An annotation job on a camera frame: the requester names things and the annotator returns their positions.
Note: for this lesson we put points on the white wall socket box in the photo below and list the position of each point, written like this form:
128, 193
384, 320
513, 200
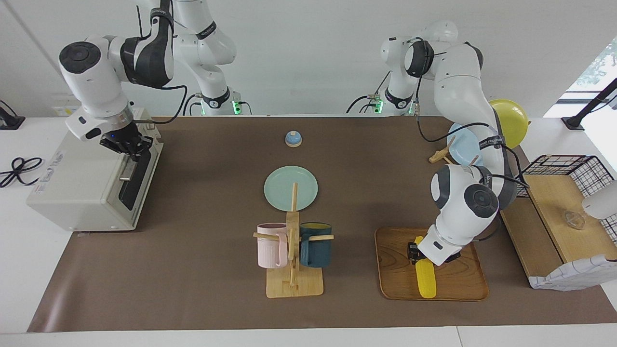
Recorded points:
62, 103

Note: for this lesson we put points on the yellow corn cob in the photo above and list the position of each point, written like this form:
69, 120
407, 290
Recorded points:
426, 284

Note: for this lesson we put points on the blue service bell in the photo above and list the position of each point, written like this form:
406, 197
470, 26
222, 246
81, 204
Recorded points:
293, 140

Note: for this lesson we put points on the yellow plate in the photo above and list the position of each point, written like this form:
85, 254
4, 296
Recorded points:
513, 123

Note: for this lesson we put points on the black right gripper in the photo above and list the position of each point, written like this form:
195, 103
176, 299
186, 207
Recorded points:
123, 137

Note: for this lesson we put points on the wooden plate rack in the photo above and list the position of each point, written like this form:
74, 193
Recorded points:
437, 155

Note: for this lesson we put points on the pale green plate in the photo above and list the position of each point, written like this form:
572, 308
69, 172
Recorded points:
279, 188

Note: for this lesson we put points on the white checked cloth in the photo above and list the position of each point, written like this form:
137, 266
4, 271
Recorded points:
573, 274

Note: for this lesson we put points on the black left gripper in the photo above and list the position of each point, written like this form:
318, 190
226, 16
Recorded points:
413, 248

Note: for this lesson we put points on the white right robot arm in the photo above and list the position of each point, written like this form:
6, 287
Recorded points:
96, 91

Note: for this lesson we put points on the black clamp mount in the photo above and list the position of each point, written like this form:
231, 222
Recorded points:
9, 123

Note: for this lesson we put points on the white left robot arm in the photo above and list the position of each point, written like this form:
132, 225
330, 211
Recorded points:
458, 72

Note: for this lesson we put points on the brown wooden tray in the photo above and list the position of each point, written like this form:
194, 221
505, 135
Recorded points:
395, 270

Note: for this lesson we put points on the white cylindrical device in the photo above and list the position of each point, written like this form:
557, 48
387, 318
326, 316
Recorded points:
602, 202

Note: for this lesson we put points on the dark blue mug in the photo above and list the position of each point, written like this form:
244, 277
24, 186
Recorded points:
315, 250

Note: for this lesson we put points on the light blue plate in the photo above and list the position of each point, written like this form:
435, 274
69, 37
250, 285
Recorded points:
460, 144

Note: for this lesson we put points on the light wooden shelf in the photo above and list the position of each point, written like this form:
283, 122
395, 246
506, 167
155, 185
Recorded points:
554, 202

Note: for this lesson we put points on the wooden mug tree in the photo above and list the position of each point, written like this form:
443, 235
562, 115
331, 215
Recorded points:
294, 286

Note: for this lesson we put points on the beige toaster oven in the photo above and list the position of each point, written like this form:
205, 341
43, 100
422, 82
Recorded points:
82, 178

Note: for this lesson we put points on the pink mug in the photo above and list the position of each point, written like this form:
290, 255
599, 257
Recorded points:
270, 248

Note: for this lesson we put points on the brown table mat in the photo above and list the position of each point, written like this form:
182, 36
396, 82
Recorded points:
193, 270

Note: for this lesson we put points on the small clear glass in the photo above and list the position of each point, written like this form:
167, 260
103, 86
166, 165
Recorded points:
575, 220

